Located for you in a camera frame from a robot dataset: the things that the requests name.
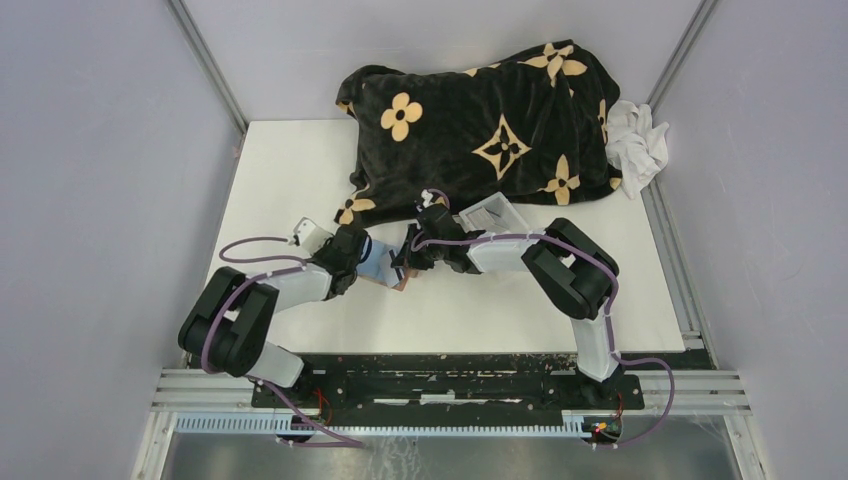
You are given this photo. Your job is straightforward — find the tan leather card holder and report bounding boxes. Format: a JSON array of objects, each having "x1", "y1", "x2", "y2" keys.
[{"x1": 356, "y1": 237, "x2": 410, "y2": 291}]

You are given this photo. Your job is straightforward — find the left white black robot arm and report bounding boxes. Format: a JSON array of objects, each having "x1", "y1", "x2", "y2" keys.
[{"x1": 177, "y1": 225, "x2": 373, "y2": 407}]

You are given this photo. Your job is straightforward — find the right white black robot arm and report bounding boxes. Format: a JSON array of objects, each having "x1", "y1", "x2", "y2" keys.
[{"x1": 392, "y1": 204, "x2": 624, "y2": 408}]

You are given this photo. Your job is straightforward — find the stack of credit cards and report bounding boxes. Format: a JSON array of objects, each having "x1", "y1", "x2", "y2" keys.
[{"x1": 469, "y1": 207, "x2": 510, "y2": 233}]

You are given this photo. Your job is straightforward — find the white plastic card tray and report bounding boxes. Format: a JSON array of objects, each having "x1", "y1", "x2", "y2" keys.
[{"x1": 459, "y1": 192, "x2": 530, "y2": 234}]

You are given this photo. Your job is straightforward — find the black floral plush blanket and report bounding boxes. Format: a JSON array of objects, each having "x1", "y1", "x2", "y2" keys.
[{"x1": 335, "y1": 40, "x2": 623, "y2": 227}]

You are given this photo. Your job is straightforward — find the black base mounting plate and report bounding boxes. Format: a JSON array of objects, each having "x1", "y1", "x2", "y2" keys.
[{"x1": 251, "y1": 352, "x2": 645, "y2": 429}]

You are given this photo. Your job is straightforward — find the white crumpled cloth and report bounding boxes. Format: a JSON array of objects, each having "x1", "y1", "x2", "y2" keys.
[{"x1": 606, "y1": 100, "x2": 670, "y2": 200}]

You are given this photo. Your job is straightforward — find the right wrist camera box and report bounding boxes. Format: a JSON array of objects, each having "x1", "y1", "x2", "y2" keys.
[{"x1": 416, "y1": 188, "x2": 451, "y2": 212}]

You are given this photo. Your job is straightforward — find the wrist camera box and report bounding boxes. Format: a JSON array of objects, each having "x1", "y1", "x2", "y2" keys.
[
  {"x1": 292, "y1": 217, "x2": 333, "y2": 254},
  {"x1": 416, "y1": 188, "x2": 451, "y2": 212}
]

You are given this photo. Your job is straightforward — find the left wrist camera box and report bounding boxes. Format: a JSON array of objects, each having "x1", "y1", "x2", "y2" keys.
[{"x1": 292, "y1": 217, "x2": 333, "y2": 254}]

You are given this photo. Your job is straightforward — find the light blue slotted rail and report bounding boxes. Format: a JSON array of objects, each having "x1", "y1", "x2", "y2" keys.
[{"x1": 173, "y1": 413, "x2": 587, "y2": 439}]

